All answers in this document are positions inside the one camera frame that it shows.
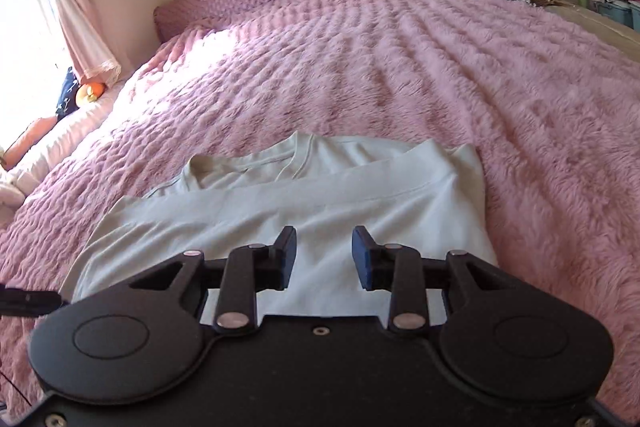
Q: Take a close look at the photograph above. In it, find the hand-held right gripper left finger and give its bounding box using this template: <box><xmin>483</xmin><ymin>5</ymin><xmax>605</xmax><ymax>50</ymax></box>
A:
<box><xmin>127</xmin><ymin>226</ymin><xmax>298</xmax><ymax>337</ymax></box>

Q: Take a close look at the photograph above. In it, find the teal storage bin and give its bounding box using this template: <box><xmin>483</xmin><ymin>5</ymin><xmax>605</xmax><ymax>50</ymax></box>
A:
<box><xmin>597</xmin><ymin>2</ymin><xmax>633</xmax><ymax>25</ymax></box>

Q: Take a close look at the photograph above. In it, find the white crumpled cloth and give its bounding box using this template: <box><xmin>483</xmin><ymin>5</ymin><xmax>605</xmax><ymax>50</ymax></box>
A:
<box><xmin>0</xmin><ymin>167</ymin><xmax>26</xmax><ymax>208</ymax></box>

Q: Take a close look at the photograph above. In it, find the orange plush toy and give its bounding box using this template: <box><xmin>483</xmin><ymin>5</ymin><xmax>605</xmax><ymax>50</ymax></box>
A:
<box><xmin>75</xmin><ymin>82</ymin><xmax>106</xmax><ymax>105</ymax></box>

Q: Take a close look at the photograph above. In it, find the navy patterned pillow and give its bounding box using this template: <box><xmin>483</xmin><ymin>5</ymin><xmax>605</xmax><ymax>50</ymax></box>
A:
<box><xmin>54</xmin><ymin>67</ymin><xmax>81</xmax><ymax>118</ymax></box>

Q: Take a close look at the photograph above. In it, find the window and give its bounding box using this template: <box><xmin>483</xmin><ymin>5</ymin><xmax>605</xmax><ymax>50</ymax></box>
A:
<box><xmin>0</xmin><ymin>0</ymin><xmax>66</xmax><ymax>148</ymax></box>

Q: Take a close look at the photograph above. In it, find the pale pink window cushion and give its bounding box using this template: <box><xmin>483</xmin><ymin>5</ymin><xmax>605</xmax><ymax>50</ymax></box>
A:
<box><xmin>10</xmin><ymin>82</ymin><xmax>133</xmax><ymax>208</ymax></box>

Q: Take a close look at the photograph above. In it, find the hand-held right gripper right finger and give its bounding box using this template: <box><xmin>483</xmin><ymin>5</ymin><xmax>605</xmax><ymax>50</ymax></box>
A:
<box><xmin>352</xmin><ymin>226</ymin><xmax>513</xmax><ymax>337</ymax></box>

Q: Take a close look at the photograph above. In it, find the orange bolster cushion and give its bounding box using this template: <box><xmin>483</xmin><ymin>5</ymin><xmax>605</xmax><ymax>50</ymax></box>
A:
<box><xmin>6</xmin><ymin>116</ymin><xmax>56</xmax><ymax>168</ymax></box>

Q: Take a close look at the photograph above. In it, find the pale printed sweatshirt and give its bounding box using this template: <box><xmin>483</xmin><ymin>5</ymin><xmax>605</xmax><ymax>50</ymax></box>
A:
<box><xmin>60</xmin><ymin>132</ymin><xmax>501</xmax><ymax>318</ymax></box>

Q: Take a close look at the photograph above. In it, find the beige bed frame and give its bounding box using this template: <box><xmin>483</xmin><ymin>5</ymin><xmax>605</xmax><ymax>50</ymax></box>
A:
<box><xmin>542</xmin><ymin>4</ymin><xmax>640</xmax><ymax>62</ymax></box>

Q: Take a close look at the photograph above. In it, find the pink fluffy blanket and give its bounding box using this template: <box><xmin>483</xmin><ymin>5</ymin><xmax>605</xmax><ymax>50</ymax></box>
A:
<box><xmin>0</xmin><ymin>0</ymin><xmax>640</xmax><ymax>427</ymax></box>

